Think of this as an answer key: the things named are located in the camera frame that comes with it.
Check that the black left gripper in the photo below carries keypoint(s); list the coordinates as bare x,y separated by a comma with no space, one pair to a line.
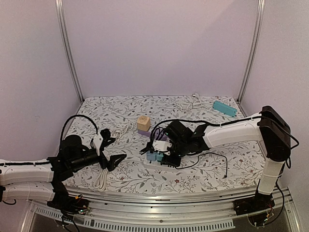
110,165

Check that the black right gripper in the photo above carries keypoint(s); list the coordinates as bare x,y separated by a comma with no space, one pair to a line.
161,154

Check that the teal charger plug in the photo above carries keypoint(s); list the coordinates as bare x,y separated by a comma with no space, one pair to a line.
159,156

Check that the purple power strip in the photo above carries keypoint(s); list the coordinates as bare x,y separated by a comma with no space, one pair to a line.
158,134

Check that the light blue charger plug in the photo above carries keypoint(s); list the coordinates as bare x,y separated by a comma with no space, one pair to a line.
151,156

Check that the white power strip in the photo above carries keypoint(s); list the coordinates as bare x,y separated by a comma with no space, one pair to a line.
157,165

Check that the beige cube socket adapter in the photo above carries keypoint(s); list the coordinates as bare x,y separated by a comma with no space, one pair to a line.
143,123

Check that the teal power strip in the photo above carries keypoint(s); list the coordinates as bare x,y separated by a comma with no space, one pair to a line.
224,108

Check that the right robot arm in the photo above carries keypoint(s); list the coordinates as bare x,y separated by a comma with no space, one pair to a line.
266,127

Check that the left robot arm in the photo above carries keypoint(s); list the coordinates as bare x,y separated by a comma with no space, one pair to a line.
43,179

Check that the floral table mat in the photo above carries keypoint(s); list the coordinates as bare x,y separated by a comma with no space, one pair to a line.
228,167

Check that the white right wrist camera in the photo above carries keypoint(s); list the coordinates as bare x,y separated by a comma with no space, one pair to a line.
161,146

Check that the aluminium front rail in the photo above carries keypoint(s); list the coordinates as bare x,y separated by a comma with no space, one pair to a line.
192,212

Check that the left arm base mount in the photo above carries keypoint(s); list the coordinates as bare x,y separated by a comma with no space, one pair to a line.
68,204

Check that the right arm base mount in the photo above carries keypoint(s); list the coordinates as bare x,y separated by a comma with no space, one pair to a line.
258,208

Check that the left aluminium frame post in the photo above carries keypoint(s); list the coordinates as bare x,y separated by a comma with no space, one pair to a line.
68,53

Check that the aluminium frame post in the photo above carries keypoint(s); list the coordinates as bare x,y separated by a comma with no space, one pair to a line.
68,53
254,45

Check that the right aluminium frame post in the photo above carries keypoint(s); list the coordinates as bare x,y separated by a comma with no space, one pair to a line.
254,45

